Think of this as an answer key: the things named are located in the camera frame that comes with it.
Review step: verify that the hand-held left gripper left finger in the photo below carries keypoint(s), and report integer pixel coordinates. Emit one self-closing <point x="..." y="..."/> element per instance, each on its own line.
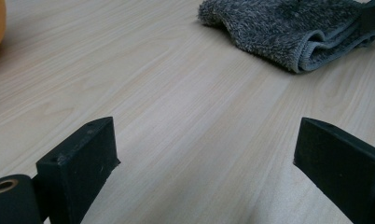
<point x="80" y="168"/>

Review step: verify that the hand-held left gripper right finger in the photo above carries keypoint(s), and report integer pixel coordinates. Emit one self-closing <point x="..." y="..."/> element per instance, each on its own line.
<point x="341" y="168"/>

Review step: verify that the grey fluffy towel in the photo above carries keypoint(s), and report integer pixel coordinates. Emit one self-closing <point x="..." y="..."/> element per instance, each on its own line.
<point x="269" y="28"/>

